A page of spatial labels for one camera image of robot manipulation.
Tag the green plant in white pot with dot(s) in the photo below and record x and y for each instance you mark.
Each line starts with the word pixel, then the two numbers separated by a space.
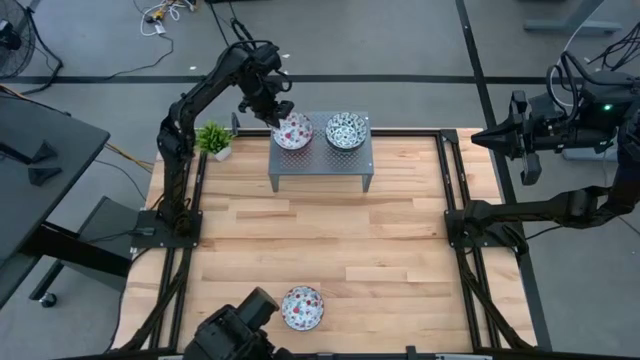
pixel 215 140

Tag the red floral mini bowl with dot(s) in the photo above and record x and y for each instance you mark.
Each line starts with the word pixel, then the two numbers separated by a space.
pixel 302 307
pixel 297 135

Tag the black floor fan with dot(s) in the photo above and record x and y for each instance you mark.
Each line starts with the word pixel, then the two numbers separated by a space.
pixel 10 45

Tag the black aluminium station frame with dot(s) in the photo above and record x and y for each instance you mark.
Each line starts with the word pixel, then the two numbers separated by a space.
pixel 450 165

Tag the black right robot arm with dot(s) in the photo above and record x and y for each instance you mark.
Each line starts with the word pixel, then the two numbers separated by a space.
pixel 550 207

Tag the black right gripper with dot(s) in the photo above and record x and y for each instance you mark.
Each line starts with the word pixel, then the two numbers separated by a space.
pixel 555 127

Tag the teal floral mini bowl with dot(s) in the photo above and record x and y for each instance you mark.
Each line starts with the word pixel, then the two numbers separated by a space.
pixel 346 131

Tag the white power strip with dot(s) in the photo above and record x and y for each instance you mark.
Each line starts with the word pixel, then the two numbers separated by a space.
pixel 160 28

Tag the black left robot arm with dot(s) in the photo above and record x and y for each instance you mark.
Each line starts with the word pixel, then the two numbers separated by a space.
pixel 175 165

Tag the grey perforated metal shelf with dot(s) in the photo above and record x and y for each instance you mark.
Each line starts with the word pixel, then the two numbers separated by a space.
pixel 320 160

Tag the black desk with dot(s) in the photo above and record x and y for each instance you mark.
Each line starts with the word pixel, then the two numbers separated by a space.
pixel 40 125

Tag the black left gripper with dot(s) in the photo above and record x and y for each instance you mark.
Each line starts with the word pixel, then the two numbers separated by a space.
pixel 265 95

